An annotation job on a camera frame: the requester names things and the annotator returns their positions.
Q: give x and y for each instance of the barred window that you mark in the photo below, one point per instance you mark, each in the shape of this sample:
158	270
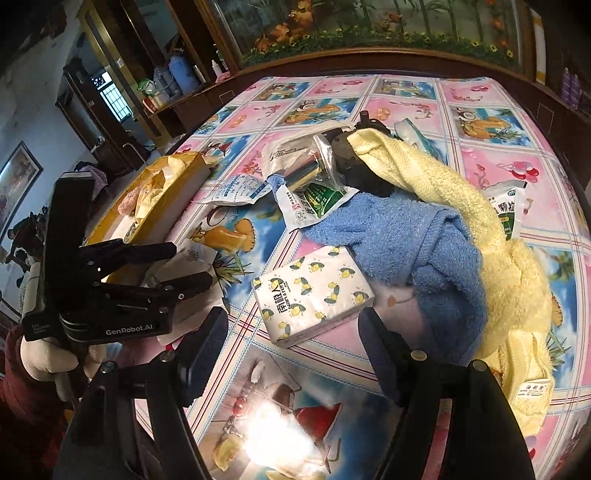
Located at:
111	97

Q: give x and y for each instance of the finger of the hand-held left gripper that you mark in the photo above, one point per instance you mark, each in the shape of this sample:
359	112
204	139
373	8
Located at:
134	254
175	286

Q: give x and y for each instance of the purple cushioned chair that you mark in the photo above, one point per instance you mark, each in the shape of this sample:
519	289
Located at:
92	173

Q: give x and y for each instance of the green white bag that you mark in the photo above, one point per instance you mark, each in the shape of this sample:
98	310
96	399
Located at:
147	87

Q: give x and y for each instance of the yellow plastic bag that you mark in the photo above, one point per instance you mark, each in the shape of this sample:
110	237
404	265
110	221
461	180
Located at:
161	180

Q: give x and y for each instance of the teal tissue pack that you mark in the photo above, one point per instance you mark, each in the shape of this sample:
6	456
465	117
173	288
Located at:
413	134

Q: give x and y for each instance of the white yellow striped cloth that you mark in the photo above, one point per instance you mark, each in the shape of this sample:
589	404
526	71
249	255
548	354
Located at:
539	46

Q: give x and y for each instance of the painted glass cabinet panel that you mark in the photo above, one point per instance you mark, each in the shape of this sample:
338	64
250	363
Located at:
369	23

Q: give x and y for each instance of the person's left hand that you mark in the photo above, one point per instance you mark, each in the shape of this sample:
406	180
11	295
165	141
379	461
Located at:
51	362

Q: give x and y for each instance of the person's left forearm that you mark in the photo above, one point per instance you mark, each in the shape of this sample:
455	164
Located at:
23	410

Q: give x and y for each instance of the white paper packet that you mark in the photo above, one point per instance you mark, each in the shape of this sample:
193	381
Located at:
198	256

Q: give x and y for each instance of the small white bottle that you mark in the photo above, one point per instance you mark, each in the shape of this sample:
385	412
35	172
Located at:
216	69

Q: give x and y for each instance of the blue thermos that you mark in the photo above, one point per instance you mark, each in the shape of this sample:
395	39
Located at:
184	74

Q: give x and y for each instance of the yellow cardboard box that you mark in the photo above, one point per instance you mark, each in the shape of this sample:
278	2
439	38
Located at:
184	189

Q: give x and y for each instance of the purple bottle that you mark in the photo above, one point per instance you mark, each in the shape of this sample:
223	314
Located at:
566	85
577	92

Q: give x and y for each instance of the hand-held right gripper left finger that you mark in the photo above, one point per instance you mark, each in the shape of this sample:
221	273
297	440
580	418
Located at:
208	350

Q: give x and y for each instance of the clear plastic bottle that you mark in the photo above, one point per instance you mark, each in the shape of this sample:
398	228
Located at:
164	83

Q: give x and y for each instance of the pink soft item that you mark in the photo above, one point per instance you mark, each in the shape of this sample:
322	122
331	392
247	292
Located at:
129	201

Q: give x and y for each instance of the lemon print tissue pack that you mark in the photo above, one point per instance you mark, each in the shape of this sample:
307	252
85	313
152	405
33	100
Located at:
309	295

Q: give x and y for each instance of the white blue sachet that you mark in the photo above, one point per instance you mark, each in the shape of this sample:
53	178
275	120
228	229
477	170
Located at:
235	189

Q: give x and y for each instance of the black metal machine part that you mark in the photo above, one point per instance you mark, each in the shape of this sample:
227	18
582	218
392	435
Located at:
360	170

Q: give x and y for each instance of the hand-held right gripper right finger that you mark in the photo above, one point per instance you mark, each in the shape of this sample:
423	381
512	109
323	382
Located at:
381	355

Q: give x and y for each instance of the clear plastic bag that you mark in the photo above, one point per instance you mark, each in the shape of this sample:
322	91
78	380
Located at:
295	154

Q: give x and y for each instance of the printed tablecloth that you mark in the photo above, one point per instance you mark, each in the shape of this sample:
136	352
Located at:
406	92

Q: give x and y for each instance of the blue towel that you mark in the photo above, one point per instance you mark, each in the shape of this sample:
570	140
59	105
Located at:
397	235

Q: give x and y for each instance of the yellow towel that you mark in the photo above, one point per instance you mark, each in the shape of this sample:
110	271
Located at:
461	184

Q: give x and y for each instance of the green white medicine packet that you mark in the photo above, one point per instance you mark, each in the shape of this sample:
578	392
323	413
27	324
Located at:
318	203
508	207

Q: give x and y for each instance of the framed wall picture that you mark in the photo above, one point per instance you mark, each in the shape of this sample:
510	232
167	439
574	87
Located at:
18	184

